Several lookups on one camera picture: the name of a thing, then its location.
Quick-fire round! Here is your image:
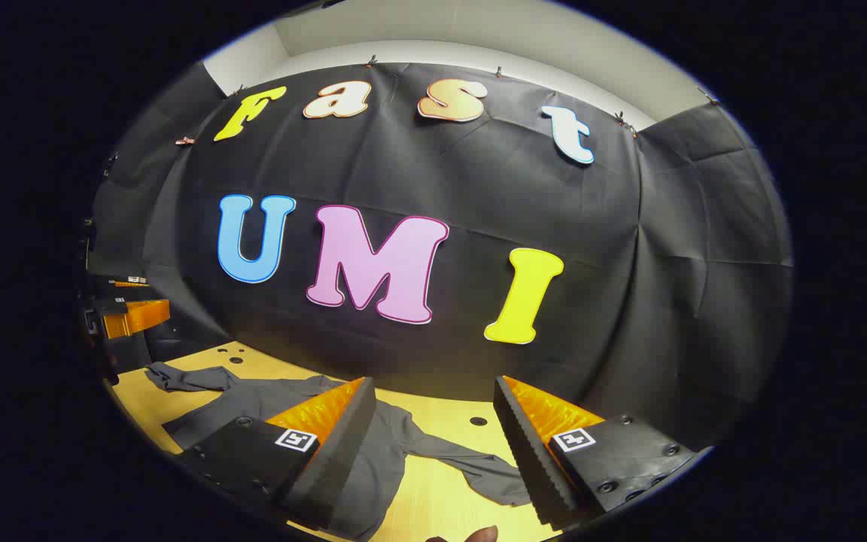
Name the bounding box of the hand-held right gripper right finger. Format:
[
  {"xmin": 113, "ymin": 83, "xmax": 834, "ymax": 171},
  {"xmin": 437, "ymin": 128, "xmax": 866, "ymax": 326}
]
[{"xmin": 492, "ymin": 375, "xmax": 699, "ymax": 528}]

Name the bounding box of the grey collared shirt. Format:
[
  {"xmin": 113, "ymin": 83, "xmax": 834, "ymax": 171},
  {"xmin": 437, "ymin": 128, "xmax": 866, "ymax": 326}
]
[{"xmin": 145, "ymin": 363, "xmax": 532, "ymax": 541}]

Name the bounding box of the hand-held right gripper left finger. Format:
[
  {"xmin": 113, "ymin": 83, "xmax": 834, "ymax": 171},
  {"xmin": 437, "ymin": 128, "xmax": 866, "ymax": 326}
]
[{"xmin": 176, "ymin": 376, "xmax": 379, "ymax": 531}]

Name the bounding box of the black backdrop cloth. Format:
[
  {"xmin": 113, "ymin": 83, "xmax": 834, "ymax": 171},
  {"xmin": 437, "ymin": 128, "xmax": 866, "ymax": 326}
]
[{"xmin": 87, "ymin": 62, "xmax": 794, "ymax": 452}]

